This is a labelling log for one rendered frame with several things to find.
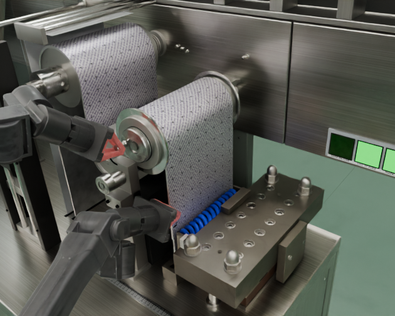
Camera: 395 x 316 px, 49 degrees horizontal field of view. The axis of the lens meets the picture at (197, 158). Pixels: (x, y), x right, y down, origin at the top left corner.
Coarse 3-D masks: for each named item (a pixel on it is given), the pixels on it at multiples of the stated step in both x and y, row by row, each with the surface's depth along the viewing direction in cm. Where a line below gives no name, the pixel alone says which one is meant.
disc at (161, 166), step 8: (120, 112) 88; (128, 112) 86; (136, 112) 84; (144, 112) 83; (120, 120) 89; (144, 120) 84; (152, 120) 82; (152, 128) 83; (160, 128) 82; (160, 136) 83; (160, 144) 84; (168, 152) 84; (168, 160) 85; (152, 168) 89; (160, 168) 87
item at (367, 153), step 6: (360, 144) 92; (366, 144) 91; (360, 150) 93; (366, 150) 92; (372, 150) 91; (378, 150) 90; (360, 156) 94; (366, 156) 93; (372, 156) 92; (378, 156) 91; (366, 162) 93; (372, 162) 92; (378, 162) 91
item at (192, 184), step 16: (208, 144) 96; (224, 144) 102; (192, 160) 93; (208, 160) 98; (224, 160) 104; (176, 176) 90; (192, 176) 95; (208, 176) 100; (224, 176) 106; (176, 192) 92; (192, 192) 97; (208, 192) 102; (224, 192) 109; (176, 208) 94; (192, 208) 99
